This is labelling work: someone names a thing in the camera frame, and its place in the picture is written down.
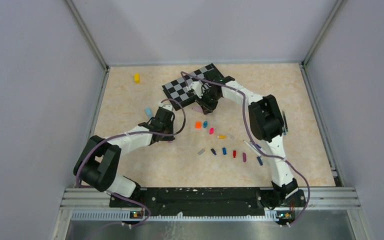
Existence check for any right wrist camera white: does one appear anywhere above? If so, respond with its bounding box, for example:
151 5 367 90
189 81 204 99

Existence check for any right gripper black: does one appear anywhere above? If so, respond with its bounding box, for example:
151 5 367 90
195 90 221 116

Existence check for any light blue eraser block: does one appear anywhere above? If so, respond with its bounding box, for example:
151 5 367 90
145 107 154 119

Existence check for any green gel pen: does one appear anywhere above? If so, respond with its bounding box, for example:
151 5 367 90
282 111 289 135

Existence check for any yellow block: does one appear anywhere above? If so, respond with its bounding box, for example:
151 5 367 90
133 73 141 84

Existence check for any orange highlighter cap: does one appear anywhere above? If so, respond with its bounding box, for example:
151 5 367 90
195 121 202 129

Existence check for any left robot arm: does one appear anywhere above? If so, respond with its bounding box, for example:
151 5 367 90
73 104 175 207

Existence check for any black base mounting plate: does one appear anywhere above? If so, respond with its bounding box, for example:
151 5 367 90
109 187 306 217

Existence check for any purple marker cap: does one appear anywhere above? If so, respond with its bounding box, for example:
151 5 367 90
242 152 247 163

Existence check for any black and grey chessboard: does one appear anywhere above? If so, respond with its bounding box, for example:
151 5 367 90
161 63 224 107

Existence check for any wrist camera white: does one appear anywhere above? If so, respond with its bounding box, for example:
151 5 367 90
189 81 204 99
158 103 174 112

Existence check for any aluminium frame rail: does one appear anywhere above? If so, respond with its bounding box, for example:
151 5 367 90
52 186 373 240

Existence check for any pink eraser block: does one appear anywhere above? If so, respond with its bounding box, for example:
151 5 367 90
192 106 203 113

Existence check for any dark blue marker cap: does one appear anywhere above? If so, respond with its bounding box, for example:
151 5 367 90
210 148 217 156

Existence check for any white marker blue cap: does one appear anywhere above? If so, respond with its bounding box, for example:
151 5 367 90
249 142 261 154

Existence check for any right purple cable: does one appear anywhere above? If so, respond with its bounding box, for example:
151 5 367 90
180 71 311 228

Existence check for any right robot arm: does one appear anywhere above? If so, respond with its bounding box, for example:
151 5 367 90
190 76 299 210

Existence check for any white marker grey cap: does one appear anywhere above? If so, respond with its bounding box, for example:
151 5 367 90
243 140 261 157

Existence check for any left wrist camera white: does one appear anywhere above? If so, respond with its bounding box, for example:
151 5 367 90
158 103 174 112

